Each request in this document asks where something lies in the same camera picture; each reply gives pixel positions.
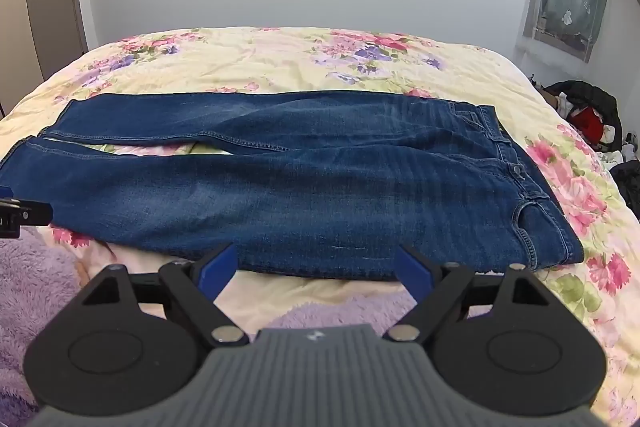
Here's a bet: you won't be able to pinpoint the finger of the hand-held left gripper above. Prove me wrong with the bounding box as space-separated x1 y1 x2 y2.
0 197 54 239

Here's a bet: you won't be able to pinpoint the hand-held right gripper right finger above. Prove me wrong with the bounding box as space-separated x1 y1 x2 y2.
382 244 553 348

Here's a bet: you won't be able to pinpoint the black jacket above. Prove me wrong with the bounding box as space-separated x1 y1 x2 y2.
542 80 624 152

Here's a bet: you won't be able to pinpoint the red garment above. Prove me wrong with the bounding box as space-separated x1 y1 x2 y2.
570 106 607 144

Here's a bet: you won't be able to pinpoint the dark cloth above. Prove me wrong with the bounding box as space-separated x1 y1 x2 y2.
611 159 640 219

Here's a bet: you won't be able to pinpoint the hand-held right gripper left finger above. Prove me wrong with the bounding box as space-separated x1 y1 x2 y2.
80 243 249 348

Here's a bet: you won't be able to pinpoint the floral bed quilt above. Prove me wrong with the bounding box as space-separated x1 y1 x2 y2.
0 26 640 427

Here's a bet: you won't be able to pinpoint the purple fuzzy blanket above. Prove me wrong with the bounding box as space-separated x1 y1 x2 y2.
0 227 421 427

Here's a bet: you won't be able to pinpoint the blue denim pants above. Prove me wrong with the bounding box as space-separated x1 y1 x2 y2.
0 91 586 282

